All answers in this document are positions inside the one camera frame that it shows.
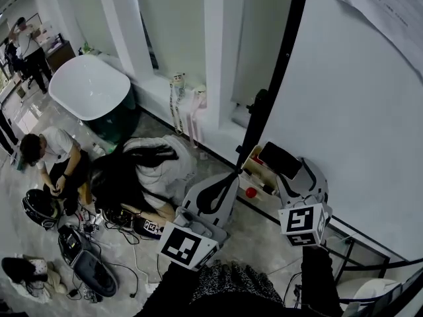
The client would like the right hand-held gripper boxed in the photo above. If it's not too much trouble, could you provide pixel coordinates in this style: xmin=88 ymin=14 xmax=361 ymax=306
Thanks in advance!
xmin=276 ymin=157 xmax=334 ymax=248

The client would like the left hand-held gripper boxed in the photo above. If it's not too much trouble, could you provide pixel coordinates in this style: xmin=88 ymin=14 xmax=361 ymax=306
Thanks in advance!
xmin=157 ymin=172 xmax=240 ymax=272

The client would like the black and white whiteboard eraser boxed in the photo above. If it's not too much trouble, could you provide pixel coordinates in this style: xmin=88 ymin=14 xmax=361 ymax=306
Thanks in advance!
xmin=257 ymin=141 xmax=303 ymax=181

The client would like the person's right forearm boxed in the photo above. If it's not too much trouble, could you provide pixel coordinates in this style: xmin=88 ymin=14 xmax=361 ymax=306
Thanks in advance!
xmin=299 ymin=244 xmax=344 ymax=317

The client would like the person's left forearm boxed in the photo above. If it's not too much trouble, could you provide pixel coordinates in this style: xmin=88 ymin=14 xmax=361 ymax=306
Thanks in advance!
xmin=132 ymin=261 xmax=208 ymax=317

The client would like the large whiteboard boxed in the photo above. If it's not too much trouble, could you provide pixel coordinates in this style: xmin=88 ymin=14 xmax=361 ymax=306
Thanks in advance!
xmin=236 ymin=0 xmax=423 ymax=264

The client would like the cream holder box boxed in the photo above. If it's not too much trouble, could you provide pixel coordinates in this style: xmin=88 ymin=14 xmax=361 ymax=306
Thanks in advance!
xmin=240 ymin=143 xmax=282 ymax=207

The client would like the person's patterned dark clothing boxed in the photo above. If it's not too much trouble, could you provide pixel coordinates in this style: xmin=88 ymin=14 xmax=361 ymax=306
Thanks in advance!
xmin=190 ymin=259 xmax=298 ymax=317

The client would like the black electronics bundle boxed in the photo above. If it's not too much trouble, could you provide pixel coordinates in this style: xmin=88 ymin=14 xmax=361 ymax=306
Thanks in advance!
xmin=102 ymin=206 xmax=143 ymax=231

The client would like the white toilet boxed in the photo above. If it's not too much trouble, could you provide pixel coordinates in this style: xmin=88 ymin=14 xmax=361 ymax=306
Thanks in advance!
xmin=336 ymin=277 xmax=404 ymax=313

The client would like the large open black case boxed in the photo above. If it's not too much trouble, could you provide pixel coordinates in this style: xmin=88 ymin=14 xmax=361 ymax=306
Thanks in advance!
xmin=58 ymin=225 xmax=119 ymax=299

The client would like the black framed glass panel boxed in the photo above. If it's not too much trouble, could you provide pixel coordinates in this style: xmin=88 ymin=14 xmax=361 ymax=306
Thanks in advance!
xmin=340 ymin=269 xmax=423 ymax=317

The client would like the white bathtub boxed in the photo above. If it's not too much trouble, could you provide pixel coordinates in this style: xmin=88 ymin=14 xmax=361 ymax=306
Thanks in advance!
xmin=48 ymin=54 xmax=140 ymax=145

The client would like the white paper sheet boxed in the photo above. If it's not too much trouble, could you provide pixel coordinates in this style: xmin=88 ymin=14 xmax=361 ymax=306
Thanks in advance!
xmin=332 ymin=0 xmax=423 ymax=83

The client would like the brown wooden cabinet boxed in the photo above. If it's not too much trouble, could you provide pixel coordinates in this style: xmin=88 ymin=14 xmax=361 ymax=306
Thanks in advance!
xmin=44 ymin=33 xmax=77 ymax=74

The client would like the pink doll with straps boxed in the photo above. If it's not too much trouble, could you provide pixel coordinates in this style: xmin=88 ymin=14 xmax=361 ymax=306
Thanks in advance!
xmin=187 ymin=84 xmax=208 ymax=149

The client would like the cartoon doll with straps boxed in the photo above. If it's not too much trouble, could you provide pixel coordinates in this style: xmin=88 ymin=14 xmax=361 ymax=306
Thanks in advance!
xmin=168 ymin=72 xmax=188 ymax=135

